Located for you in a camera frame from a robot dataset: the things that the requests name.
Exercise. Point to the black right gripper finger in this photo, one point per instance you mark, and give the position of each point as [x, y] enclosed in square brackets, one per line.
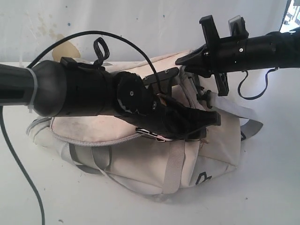
[193, 58]
[201, 70]

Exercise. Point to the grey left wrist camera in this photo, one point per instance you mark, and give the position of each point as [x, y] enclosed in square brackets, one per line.
[166, 78]

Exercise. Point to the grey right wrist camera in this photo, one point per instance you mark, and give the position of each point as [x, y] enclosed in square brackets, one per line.
[237, 27]

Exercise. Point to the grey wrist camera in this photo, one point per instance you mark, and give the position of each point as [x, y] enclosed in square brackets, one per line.
[166, 78]
[237, 27]

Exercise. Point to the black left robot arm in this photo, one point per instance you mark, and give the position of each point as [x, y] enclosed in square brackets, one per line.
[72, 89]

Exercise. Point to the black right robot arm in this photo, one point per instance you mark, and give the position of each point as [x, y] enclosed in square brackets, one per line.
[239, 52]

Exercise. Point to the white backdrop curtain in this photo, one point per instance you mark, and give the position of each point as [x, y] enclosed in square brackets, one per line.
[158, 27]

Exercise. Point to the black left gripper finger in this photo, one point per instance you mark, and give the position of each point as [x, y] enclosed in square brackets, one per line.
[187, 134]
[199, 118]

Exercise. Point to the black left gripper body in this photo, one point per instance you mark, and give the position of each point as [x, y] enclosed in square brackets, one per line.
[166, 121]

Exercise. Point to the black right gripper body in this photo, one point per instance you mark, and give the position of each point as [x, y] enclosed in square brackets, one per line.
[218, 52]

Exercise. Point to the white canvas duffel bag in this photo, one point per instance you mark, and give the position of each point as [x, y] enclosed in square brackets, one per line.
[109, 146]

